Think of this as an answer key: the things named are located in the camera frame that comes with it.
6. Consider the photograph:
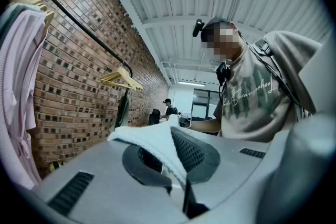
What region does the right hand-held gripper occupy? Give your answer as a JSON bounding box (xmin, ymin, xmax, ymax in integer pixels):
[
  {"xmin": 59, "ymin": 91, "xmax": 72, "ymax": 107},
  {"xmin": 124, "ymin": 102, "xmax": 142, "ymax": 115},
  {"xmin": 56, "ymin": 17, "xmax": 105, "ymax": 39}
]
[{"xmin": 178, "ymin": 116, "xmax": 192, "ymax": 128}]

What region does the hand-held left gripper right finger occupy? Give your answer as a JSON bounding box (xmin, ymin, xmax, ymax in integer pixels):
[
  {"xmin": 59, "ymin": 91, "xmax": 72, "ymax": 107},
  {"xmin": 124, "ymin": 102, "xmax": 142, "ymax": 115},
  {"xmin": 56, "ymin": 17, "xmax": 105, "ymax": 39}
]
[{"xmin": 170, "ymin": 125, "xmax": 274, "ymax": 208}]

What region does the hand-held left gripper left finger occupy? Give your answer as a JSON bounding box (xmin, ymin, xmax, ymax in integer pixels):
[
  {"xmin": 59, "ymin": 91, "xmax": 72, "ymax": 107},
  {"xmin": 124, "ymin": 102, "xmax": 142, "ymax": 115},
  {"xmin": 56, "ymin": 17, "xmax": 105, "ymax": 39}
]
[{"xmin": 34, "ymin": 140, "xmax": 188, "ymax": 224}]

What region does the white towel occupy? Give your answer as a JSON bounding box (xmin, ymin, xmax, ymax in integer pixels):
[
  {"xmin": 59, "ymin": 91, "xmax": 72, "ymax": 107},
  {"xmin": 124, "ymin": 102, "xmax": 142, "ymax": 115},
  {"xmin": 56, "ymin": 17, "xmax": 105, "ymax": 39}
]
[{"xmin": 107, "ymin": 114, "xmax": 188, "ymax": 187}]

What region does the black clothes rail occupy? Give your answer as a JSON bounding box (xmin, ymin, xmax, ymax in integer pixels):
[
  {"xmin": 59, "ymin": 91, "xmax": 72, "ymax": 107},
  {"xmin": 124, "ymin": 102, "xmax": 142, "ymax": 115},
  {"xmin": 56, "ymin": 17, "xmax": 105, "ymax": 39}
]
[{"xmin": 27, "ymin": 0, "xmax": 134, "ymax": 98}]

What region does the person's right forearm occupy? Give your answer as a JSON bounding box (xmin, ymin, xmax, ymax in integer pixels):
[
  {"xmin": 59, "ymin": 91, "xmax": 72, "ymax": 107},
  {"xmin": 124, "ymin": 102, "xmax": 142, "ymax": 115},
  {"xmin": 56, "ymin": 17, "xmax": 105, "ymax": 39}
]
[{"xmin": 187, "ymin": 116, "xmax": 223, "ymax": 133}]

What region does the dark glass window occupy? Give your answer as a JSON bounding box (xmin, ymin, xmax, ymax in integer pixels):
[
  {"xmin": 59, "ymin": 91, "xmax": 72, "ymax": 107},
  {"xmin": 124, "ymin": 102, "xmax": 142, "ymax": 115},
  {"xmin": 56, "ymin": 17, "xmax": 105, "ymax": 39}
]
[{"xmin": 191, "ymin": 88, "xmax": 221, "ymax": 120}]

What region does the black office chair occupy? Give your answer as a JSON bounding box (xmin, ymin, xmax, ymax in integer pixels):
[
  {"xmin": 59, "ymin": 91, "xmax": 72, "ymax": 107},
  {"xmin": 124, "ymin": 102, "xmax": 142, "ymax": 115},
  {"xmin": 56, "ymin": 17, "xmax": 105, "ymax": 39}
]
[{"xmin": 149, "ymin": 109, "xmax": 162, "ymax": 126}]

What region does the ceiling strip light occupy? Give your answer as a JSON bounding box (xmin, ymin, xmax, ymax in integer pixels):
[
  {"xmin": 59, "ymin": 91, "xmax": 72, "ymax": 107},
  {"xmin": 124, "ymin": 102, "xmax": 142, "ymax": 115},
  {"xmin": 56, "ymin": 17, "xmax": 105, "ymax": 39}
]
[{"xmin": 178, "ymin": 81, "xmax": 206, "ymax": 87}]

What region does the black chest-mounted device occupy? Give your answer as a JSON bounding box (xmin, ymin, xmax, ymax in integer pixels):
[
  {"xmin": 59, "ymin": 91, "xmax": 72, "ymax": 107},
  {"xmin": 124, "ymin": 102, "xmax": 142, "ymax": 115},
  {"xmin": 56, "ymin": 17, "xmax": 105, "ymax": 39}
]
[{"xmin": 216, "ymin": 61, "xmax": 232, "ymax": 87}]

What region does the olive green garment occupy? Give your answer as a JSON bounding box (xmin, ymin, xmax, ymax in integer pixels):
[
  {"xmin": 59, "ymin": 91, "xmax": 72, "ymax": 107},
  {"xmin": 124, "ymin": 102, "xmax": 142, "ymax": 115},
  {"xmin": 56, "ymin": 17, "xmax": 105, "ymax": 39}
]
[{"xmin": 114, "ymin": 91, "xmax": 131, "ymax": 131}]

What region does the person's grey t-shirt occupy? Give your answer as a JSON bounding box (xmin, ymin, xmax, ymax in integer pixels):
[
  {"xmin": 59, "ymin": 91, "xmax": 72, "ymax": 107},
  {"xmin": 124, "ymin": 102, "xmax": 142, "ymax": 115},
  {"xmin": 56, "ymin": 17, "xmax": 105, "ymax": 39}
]
[{"xmin": 213, "ymin": 30, "xmax": 324, "ymax": 144}]

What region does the bunch of wooden hangers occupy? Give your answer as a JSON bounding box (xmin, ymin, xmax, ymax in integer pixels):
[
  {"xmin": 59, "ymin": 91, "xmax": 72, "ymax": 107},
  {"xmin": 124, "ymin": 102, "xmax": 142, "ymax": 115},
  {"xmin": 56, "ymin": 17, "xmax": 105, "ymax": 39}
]
[
  {"xmin": 98, "ymin": 67, "xmax": 144, "ymax": 91},
  {"xmin": 7, "ymin": 0, "xmax": 56, "ymax": 37}
]

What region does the person's head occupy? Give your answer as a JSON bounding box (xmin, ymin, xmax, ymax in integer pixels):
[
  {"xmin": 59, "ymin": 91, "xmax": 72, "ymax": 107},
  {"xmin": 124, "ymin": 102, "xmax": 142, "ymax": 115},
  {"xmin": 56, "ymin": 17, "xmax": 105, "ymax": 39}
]
[{"xmin": 201, "ymin": 20, "xmax": 249, "ymax": 62}]

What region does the pink garment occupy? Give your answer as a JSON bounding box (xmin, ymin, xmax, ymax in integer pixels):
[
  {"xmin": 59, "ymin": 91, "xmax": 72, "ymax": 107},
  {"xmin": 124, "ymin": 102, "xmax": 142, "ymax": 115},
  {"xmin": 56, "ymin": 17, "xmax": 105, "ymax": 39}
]
[{"xmin": 0, "ymin": 9, "xmax": 48, "ymax": 190}]

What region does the grey knit garment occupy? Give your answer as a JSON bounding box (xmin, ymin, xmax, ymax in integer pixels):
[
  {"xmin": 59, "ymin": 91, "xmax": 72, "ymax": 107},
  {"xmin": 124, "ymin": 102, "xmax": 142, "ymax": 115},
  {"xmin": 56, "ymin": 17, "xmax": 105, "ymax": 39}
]
[{"xmin": 0, "ymin": 2, "xmax": 40, "ymax": 42}]

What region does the black head-mounted camera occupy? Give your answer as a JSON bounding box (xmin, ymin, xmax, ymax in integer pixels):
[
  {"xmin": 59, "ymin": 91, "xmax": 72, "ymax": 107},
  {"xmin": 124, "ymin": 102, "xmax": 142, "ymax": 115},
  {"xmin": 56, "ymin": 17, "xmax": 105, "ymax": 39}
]
[{"xmin": 192, "ymin": 16, "xmax": 232, "ymax": 38}]

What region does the backpack shoulder strap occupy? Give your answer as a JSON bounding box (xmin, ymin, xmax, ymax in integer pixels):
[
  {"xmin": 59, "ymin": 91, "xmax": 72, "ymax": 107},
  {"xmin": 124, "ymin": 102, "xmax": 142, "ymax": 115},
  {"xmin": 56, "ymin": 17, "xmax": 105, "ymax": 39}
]
[{"xmin": 252, "ymin": 38, "xmax": 274, "ymax": 57}]

